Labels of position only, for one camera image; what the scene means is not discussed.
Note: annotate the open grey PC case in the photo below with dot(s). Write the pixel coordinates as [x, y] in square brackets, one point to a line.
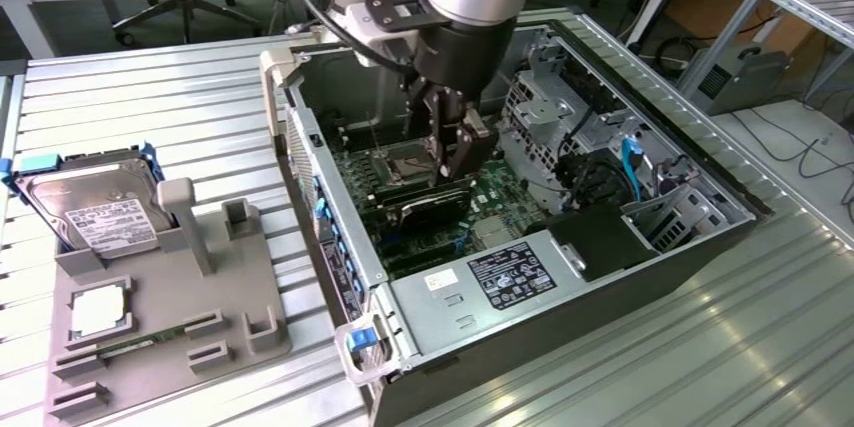
[534, 372]

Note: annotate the low metal disk bay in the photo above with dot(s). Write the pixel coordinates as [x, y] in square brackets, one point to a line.
[674, 222]

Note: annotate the grey parts rack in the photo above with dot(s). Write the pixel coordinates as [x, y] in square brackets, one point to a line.
[167, 297]

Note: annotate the grey power supply unit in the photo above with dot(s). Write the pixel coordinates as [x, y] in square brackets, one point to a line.
[453, 307]

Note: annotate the silver CPU chip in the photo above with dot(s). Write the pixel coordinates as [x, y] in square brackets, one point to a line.
[100, 312]

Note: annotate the tall metal disk bay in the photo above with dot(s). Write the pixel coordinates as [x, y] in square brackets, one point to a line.
[540, 112]

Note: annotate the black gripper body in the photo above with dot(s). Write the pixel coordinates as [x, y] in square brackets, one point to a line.
[463, 57]

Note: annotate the blue expansion slot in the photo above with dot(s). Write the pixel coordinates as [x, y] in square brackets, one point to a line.
[393, 241]

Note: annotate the silver chipset heatsink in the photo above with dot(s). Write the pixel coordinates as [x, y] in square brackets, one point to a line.
[496, 233]

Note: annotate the black graphics card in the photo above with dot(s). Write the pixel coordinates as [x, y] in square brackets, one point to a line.
[433, 207]

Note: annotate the silver hard disk drive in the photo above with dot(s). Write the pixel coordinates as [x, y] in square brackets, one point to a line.
[93, 217]

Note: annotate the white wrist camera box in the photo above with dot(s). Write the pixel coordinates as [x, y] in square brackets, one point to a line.
[383, 39]

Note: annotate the green motherboard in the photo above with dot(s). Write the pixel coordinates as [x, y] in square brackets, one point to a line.
[507, 187]

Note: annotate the black RAM slot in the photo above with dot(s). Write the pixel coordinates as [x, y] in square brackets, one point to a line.
[359, 142]
[360, 137]
[400, 188]
[393, 195]
[360, 131]

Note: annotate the blue plastic disk caddy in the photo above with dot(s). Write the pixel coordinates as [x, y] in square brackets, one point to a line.
[39, 164]

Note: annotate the grey computer tower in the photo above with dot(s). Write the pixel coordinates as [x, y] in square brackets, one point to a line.
[754, 82]

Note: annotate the metal socket cover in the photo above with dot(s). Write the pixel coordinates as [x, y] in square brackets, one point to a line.
[475, 122]

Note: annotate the green RAM stick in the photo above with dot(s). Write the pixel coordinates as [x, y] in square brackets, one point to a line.
[169, 334]

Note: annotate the blue case latch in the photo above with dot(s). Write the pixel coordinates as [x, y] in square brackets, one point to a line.
[361, 338]

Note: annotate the CPU socket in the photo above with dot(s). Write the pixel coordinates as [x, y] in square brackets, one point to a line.
[403, 164]

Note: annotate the black office chair base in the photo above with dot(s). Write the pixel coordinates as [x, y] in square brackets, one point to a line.
[187, 12]

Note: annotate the black plastic shroud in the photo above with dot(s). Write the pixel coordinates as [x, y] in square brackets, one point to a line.
[600, 242]

